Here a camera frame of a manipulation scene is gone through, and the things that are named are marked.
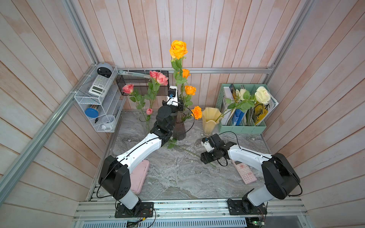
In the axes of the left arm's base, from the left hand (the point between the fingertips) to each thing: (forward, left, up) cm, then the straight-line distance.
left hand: (177, 91), depth 71 cm
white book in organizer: (+12, -32, -14) cm, 37 cm away
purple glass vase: (+3, -1, -38) cm, 38 cm away
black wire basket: (+32, +29, -18) cm, 46 cm away
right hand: (-17, -18, -39) cm, 46 cm away
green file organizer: (+7, -46, -34) cm, 58 cm away
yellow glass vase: (+6, -23, -26) cm, 35 cm away
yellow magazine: (+13, -61, -27) cm, 68 cm away
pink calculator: (-28, -41, -40) cm, 64 cm away
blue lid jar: (-5, +46, -10) cm, 48 cm away
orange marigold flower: (-6, -10, -9) cm, 15 cm away
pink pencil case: (-31, +23, -38) cm, 54 cm away
